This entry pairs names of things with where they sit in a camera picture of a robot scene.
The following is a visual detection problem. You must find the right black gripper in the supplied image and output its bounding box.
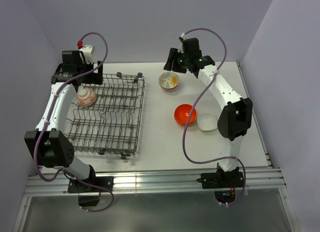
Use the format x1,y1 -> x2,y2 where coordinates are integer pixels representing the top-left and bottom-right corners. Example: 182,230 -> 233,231
162,48 -> 190,74

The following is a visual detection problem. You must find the white bowl yellow flower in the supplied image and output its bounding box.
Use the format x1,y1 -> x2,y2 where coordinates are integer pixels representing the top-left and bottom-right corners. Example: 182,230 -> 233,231
158,72 -> 180,90

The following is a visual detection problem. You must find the orange floral pattern bowl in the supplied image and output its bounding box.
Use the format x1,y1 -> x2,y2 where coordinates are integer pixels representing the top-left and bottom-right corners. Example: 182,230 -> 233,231
76,88 -> 97,107

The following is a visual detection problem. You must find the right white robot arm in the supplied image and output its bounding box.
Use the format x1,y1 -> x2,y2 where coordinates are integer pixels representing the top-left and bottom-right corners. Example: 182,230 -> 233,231
163,35 -> 253,187

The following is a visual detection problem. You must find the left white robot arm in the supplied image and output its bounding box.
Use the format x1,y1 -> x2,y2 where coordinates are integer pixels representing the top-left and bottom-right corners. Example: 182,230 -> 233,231
24,45 -> 103,191

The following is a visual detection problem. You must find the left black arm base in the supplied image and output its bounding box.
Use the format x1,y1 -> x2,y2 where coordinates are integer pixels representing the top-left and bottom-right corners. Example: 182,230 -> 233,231
67,176 -> 114,208

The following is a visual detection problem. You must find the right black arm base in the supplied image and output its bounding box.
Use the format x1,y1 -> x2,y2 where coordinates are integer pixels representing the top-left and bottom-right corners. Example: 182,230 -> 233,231
196,167 -> 245,204

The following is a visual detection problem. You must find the dark patterned bottom bowl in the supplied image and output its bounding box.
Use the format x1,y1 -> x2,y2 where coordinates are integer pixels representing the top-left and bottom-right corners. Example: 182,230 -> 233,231
161,86 -> 180,93

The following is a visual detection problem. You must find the plain orange bowl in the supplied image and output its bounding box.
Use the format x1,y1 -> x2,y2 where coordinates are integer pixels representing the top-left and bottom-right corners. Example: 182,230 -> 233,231
173,104 -> 197,126

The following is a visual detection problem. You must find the white square bowl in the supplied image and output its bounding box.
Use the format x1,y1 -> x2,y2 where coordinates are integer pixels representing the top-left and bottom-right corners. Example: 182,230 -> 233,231
197,113 -> 218,132

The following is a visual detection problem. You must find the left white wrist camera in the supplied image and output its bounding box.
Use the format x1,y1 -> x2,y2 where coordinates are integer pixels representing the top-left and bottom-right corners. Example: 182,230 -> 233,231
77,40 -> 94,64

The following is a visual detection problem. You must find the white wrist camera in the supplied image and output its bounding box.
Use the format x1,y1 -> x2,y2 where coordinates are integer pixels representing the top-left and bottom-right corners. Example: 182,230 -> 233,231
178,33 -> 190,54
77,40 -> 94,64

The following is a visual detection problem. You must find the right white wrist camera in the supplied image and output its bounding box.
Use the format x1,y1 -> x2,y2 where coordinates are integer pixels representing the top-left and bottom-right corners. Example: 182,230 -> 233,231
178,33 -> 190,54

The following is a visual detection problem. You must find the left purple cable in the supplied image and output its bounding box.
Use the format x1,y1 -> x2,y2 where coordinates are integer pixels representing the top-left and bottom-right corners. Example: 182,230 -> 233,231
33,32 -> 115,213

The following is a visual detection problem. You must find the grey wire dish rack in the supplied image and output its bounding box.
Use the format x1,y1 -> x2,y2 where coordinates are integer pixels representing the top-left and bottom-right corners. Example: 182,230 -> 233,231
64,72 -> 145,159

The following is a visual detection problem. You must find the aluminium mounting rail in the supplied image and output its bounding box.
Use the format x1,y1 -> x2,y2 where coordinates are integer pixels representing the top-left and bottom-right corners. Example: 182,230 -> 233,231
23,167 -> 286,197

